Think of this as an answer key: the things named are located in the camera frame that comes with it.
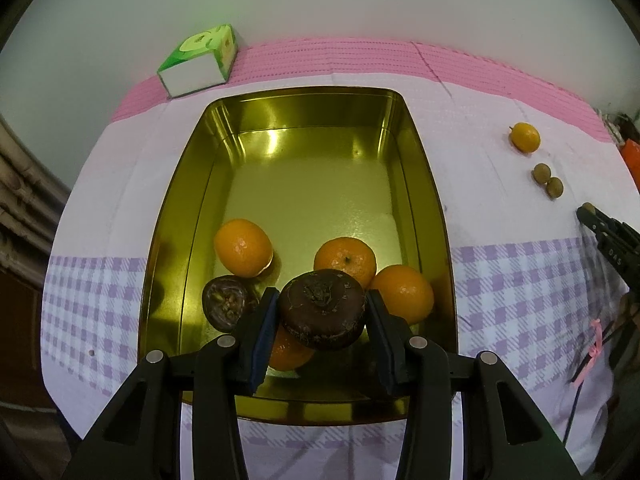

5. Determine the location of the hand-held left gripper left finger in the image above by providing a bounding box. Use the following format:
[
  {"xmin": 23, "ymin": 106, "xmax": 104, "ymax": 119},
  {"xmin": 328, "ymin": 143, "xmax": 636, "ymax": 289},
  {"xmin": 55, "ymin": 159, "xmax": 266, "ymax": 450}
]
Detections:
[{"xmin": 62, "ymin": 287, "xmax": 280, "ymax": 480}]

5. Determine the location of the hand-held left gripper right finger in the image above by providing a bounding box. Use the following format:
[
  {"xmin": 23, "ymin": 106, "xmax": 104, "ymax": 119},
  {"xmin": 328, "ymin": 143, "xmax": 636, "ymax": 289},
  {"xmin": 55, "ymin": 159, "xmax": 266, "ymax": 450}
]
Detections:
[{"xmin": 366, "ymin": 290, "xmax": 583, "ymax": 480}]

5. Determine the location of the small orange with stem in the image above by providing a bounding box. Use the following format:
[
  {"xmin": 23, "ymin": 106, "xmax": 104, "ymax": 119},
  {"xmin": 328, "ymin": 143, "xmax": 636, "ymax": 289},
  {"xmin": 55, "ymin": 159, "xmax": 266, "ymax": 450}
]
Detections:
[{"xmin": 509, "ymin": 122, "xmax": 542, "ymax": 154}]

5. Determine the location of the pink purple checked tablecloth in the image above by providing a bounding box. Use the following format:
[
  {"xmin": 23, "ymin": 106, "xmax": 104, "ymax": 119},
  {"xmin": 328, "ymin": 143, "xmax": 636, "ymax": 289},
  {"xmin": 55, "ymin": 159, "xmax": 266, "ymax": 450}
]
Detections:
[{"xmin": 41, "ymin": 36, "xmax": 632, "ymax": 480}]

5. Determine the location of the pink ribbon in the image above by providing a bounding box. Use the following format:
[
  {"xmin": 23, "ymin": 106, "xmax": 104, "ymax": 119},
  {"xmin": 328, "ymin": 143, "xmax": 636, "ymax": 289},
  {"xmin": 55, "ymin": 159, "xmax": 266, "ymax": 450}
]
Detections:
[{"xmin": 571, "ymin": 317, "xmax": 606, "ymax": 387}]

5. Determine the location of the beige patterned curtain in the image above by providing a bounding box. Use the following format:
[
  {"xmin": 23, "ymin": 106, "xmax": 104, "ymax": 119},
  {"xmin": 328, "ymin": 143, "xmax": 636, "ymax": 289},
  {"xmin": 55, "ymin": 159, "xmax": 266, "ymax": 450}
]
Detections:
[{"xmin": 0, "ymin": 120, "xmax": 71, "ymax": 286}]

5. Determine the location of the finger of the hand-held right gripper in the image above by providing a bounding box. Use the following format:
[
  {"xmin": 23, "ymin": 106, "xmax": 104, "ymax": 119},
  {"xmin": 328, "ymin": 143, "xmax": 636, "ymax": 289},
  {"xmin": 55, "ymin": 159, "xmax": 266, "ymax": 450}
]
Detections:
[{"xmin": 576, "ymin": 202, "xmax": 640, "ymax": 291}]

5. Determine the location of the dark brown round fruit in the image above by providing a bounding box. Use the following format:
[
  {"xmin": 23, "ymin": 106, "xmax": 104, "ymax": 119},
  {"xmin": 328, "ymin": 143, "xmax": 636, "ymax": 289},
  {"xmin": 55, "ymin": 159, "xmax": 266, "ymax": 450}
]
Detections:
[
  {"xmin": 201, "ymin": 275, "xmax": 261, "ymax": 333},
  {"xmin": 278, "ymin": 269, "xmax": 367, "ymax": 352}
]

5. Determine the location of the brown wooden furniture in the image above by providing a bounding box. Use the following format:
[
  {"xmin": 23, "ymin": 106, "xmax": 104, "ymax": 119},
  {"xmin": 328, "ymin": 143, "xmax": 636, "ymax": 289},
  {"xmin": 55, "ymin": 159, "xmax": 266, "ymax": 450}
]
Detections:
[{"xmin": 0, "ymin": 260, "xmax": 66, "ymax": 480}]

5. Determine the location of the green tissue box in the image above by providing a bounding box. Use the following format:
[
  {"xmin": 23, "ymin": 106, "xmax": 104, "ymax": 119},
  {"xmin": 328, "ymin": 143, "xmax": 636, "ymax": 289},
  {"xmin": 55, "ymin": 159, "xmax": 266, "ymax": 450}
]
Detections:
[{"xmin": 156, "ymin": 23, "xmax": 238, "ymax": 99}]

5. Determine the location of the orange red plastic object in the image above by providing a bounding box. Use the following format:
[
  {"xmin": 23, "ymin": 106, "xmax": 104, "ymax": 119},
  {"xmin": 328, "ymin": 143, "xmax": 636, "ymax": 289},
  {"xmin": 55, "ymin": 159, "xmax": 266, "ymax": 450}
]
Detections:
[{"xmin": 621, "ymin": 140, "xmax": 640, "ymax": 186}]

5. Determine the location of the orange mandarin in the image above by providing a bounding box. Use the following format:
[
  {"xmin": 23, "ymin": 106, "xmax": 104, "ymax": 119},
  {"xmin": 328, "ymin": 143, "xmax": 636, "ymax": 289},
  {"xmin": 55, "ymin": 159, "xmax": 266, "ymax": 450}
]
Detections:
[
  {"xmin": 313, "ymin": 236, "xmax": 377, "ymax": 291},
  {"xmin": 369, "ymin": 264, "xmax": 435, "ymax": 326},
  {"xmin": 268, "ymin": 325, "xmax": 317, "ymax": 372},
  {"xmin": 213, "ymin": 218, "xmax": 274, "ymax": 278}
]

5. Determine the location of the gold metal tin tray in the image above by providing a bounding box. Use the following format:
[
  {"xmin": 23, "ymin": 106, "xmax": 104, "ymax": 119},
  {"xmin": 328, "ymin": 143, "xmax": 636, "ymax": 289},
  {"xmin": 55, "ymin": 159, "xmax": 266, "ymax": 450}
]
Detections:
[{"xmin": 137, "ymin": 86, "xmax": 460, "ymax": 427}]

